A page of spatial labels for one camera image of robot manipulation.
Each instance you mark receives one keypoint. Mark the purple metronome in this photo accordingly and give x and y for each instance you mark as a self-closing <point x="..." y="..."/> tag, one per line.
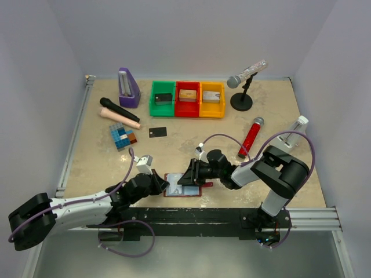
<point x="129" y="92"/>

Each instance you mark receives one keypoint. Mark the yellow plastic bin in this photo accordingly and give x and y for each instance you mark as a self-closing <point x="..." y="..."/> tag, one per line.
<point x="211" y="110"/>

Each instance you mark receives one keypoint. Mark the white metronome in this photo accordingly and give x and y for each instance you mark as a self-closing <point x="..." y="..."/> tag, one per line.
<point x="288" y="141"/>

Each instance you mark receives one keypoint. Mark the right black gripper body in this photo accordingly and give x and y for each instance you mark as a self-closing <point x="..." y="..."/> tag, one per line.
<point x="196" y="171"/>

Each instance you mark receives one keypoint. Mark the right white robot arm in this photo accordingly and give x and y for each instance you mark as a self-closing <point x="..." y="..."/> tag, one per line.
<point x="281" y="172"/>

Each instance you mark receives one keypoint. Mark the silver credit card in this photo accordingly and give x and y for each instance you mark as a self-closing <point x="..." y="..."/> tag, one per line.
<point x="174" y="189"/>

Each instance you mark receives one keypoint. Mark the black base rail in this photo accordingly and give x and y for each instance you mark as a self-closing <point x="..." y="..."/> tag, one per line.
<point x="242" y="223"/>

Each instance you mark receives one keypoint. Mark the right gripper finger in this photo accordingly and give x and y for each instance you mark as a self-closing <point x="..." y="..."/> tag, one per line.
<point x="194" y="166"/>
<point x="188" y="179"/>

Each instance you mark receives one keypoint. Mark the blue building block stack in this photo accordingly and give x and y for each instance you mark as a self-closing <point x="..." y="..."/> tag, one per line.
<point x="121" y="137"/>

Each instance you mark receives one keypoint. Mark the black microphone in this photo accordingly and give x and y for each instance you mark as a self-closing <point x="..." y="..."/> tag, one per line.
<point x="107" y="103"/>

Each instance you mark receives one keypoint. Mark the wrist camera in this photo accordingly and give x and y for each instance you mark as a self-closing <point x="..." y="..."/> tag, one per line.
<point x="143" y="164"/>
<point x="199" y="151"/>

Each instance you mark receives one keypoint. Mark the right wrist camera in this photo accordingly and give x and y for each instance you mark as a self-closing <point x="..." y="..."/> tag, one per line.
<point x="199" y="151"/>

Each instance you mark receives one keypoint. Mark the red glitter microphone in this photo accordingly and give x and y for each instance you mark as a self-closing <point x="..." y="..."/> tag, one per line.
<point x="258" y="123"/>

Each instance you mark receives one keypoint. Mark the red leather card holder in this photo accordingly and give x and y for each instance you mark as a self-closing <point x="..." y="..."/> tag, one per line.
<point x="190" y="191"/>

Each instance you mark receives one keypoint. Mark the green plastic bin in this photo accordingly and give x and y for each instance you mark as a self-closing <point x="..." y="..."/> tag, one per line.
<point x="162" y="87"/>

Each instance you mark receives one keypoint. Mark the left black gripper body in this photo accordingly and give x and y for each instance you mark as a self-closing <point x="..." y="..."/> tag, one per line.
<point x="153" y="182"/>

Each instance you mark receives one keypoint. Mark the black credit card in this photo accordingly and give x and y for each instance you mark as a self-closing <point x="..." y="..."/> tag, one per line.
<point x="157" y="132"/>

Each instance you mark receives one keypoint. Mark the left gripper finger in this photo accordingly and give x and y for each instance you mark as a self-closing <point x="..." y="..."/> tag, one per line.
<point x="160" y="176"/>
<point x="161" y="186"/>

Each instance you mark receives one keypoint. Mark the pink microphone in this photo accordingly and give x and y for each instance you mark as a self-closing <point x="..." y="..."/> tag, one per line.
<point x="106" y="113"/>

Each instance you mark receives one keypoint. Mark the silver card stack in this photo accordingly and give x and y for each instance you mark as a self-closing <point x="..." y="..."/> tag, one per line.
<point x="211" y="97"/>

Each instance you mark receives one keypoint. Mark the red plastic bin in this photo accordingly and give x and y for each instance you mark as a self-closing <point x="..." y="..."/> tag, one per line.
<point x="187" y="109"/>

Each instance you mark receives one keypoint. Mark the black card stack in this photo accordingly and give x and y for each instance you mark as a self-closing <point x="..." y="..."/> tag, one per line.
<point x="163" y="99"/>

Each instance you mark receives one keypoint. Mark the silver glitter microphone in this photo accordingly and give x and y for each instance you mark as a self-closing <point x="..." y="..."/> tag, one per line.
<point x="234" y="81"/>

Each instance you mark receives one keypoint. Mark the black microphone stand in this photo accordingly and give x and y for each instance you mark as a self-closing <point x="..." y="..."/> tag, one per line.
<point x="243" y="101"/>

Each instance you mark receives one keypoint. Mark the gold card stack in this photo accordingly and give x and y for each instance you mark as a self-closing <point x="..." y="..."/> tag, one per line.
<point x="186" y="95"/>

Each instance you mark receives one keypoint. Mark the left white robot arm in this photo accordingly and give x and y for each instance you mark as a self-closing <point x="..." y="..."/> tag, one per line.
<point x="41" y="215"/>

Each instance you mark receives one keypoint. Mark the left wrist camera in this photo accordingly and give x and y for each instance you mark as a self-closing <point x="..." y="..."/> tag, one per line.
<point x="143" y="164"/>

